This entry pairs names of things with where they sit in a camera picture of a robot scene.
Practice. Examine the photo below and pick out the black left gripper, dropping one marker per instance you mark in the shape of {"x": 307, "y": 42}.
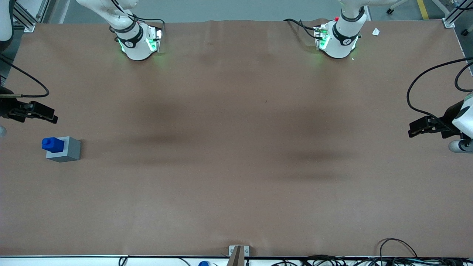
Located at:
{"x": 449, "y": 117}

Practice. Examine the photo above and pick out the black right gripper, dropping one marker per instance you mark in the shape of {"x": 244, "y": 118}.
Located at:
{"x": 6, "y": 108}

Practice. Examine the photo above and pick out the blue plastic part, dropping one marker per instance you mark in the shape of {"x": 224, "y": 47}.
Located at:
{"x": 52, "y": 145}

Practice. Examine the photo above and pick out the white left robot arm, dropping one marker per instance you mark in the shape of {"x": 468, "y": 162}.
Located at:
{"x": 342, "y": 44}

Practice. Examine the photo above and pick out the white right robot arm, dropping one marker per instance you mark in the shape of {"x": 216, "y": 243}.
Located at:
{"x": 135, "y": 48}

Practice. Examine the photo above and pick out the gray square base block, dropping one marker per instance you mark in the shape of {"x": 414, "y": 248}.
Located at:
{"x": 72, "y": 150}

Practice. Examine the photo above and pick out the white paper scrap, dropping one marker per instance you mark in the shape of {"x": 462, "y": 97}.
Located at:
{"x": 375, "y": 31}

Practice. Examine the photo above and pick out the white caster leg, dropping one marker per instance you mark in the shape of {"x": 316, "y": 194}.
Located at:
{"x": 389, "y": 10}

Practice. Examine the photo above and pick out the paper table cover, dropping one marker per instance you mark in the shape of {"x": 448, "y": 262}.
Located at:
{"x": 236, "y": 147}

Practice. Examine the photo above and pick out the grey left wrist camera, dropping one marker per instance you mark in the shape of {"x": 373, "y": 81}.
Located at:
{"x": 458, "y": 146}

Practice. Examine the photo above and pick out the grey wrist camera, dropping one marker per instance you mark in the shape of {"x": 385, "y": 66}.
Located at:
{"x": 458, "y": 146}
{"x": 2, "y": 131}

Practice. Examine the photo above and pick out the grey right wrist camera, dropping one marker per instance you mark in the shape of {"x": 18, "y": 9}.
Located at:
{"x": 2, "y": 131}

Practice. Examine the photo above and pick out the aluminium frame profile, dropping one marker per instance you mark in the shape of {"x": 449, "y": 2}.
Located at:
{"x": 27, "y": 22}
{"x": 449, "y": 23}

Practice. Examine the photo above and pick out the white table edge rail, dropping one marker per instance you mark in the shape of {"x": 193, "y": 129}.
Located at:
{"x": 74, "y": 261}

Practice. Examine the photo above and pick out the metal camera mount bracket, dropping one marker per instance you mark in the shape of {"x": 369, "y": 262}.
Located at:
{"x": 238, "y": 253}

